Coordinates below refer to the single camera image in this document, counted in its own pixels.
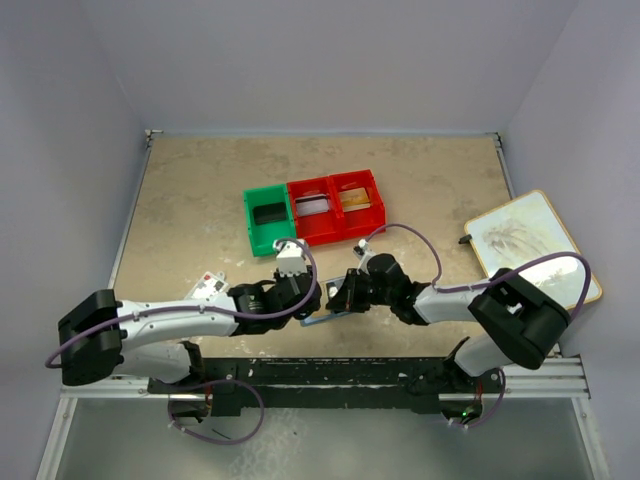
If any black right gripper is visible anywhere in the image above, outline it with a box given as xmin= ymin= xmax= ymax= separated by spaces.
xmin=326 ymin=268 xmax=394 ymax=313

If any blue leather card holder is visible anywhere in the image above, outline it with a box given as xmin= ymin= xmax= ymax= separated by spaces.
xmin=299 ymin=276 xmax=350 ymax=327

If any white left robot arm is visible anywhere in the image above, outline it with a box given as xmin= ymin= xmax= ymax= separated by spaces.
xmin=46 ymin=271 xmax=321 ymax=392

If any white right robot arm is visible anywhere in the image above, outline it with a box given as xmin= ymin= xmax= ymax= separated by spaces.
xmin=326 ymin=253 xmax=571 ymax=391

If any white plastic card packet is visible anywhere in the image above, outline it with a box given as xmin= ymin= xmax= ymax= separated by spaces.
xmin=184 ymin=271 xmax=229 ymax=300

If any black card in bin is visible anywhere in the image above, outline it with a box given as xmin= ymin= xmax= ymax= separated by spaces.
xmin=252 ymin=202 xmax=288 ymax=226

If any silver card in bin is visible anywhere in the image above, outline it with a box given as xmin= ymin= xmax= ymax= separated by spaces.
xmin=295 ymin=194 xmax=331 ymax=217

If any gold card in bin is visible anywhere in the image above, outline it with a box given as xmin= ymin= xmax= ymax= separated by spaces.
xmin=339 ymin=187 xmax=371 ymax=213

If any red bin middle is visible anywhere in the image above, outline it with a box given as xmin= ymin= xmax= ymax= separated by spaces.
xmin=287 ymin=177 xmax=344 ymax=246

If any red bin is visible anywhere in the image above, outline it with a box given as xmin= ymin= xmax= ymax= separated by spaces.
xmin=287 ymin=177 xmax=344 ymax=246
xmin=329 ymin=169 xmax=386 ymax=239

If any red bin right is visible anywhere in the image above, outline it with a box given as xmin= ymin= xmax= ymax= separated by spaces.
xmin=329 ymin=169 xmax=386 ymax=239

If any green bin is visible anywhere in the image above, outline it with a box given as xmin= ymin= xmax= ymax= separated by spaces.
xmin=243 ymin=184 xmax=296 ymax=257

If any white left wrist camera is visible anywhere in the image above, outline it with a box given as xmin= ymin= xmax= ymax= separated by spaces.
xmin=273 ymin=240 xmax=307 ymax=277

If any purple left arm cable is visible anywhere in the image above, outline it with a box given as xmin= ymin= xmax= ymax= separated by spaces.
xmin=45 ymin=237 xmax=318 ymax=370

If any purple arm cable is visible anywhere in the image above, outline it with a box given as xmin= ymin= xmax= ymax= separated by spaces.
xmin=45 ymin=237 xmax=318 ymax=370
xmin=355 ymin=222 xmax=594 ymax=321

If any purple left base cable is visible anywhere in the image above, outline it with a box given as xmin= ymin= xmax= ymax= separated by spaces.
xmin=167 ymin=377 xmax=266 ymax=445

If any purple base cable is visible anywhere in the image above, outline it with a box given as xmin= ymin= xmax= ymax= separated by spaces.
xmin=167 ymin=377 xmax=266 ymax=445
xmin=447 ymin=367 xmax=509 ymax=432

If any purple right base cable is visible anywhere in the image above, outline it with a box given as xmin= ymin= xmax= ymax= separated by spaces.
xmin=447 ymin=367 xmax=509 ymax=432

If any aluminium frame rail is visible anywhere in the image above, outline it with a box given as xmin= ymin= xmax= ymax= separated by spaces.
xmin=61 ymin=357 xmax=591 ymax=399

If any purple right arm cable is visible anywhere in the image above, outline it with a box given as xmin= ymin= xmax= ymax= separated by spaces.
xmin=355 ymin=222 xmax=594 ymax=321

